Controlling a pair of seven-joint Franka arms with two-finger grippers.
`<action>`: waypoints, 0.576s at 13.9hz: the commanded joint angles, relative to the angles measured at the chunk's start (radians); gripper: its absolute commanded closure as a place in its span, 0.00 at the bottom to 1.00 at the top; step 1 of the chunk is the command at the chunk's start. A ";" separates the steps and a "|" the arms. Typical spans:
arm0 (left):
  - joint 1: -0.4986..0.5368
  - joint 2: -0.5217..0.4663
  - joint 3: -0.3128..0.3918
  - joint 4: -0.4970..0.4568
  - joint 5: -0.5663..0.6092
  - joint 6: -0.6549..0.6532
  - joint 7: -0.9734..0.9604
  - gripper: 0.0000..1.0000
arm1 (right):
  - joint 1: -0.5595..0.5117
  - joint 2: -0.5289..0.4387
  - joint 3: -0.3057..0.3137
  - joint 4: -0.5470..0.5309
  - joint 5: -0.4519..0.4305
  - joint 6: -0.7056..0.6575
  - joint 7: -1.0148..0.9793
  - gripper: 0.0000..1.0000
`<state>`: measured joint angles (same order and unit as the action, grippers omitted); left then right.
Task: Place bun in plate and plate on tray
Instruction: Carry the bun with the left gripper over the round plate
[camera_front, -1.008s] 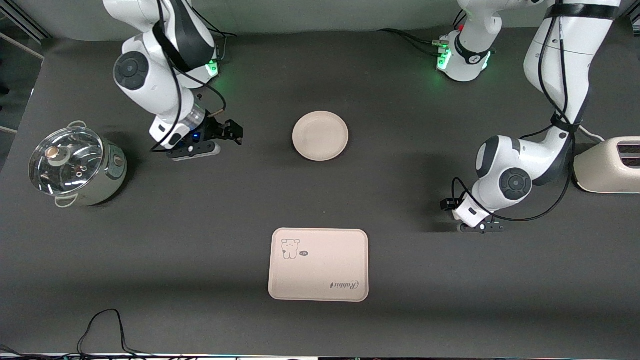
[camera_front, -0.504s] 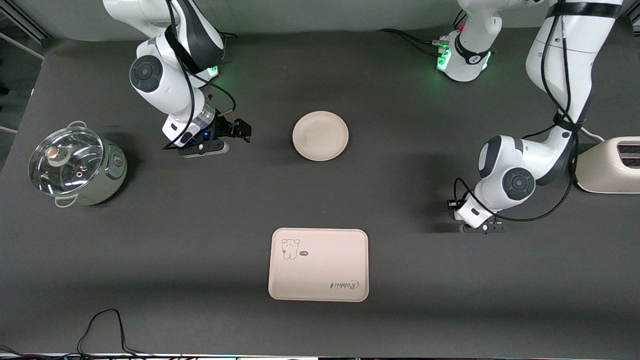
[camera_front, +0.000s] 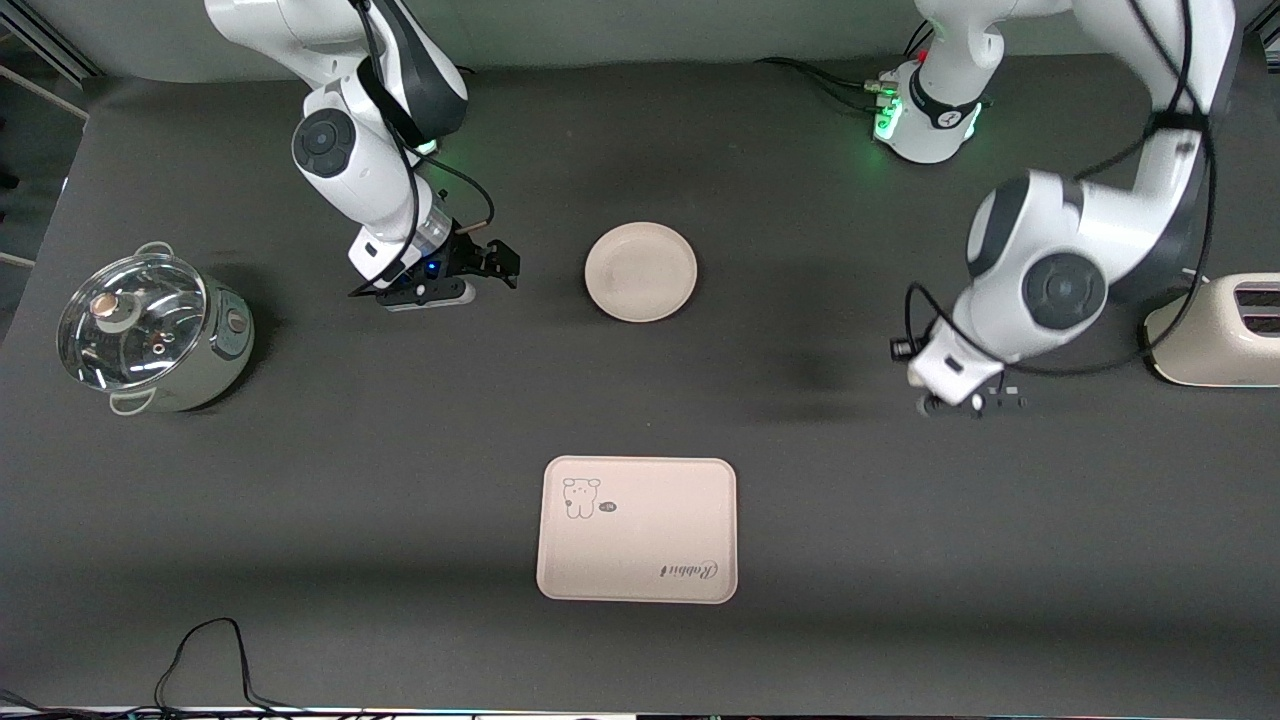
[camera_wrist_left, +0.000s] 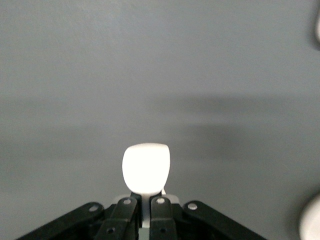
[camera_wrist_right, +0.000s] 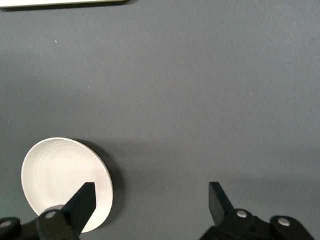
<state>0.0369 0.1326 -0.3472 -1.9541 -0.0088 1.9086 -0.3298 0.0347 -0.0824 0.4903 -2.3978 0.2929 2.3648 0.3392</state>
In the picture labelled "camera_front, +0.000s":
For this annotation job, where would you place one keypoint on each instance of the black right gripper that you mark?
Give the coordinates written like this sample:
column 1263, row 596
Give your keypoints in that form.
column 466, row 256

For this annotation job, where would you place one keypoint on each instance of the grey metal frame rail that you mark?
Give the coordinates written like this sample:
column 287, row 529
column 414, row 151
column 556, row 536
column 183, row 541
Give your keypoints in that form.
column 1265, row 35
column 50, row 50

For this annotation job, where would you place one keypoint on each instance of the glass pot lid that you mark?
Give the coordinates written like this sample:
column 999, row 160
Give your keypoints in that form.
column 160, row 340

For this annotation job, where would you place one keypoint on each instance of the round beige plate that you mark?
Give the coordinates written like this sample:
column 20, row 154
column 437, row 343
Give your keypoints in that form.
column 640, row 272

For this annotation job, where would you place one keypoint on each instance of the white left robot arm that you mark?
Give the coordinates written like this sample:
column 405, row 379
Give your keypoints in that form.
column 1050, row 260

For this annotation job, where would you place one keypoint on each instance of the beige tray with rabbit print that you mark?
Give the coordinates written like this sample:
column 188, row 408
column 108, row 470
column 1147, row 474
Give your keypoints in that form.
column 640, row 545

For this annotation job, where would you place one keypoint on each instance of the cream two-slot toaster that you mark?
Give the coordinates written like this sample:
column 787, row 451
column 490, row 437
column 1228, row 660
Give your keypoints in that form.
column 1230, row 350

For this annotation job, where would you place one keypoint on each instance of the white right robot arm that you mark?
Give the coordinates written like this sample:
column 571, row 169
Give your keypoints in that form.
column 370, row 190

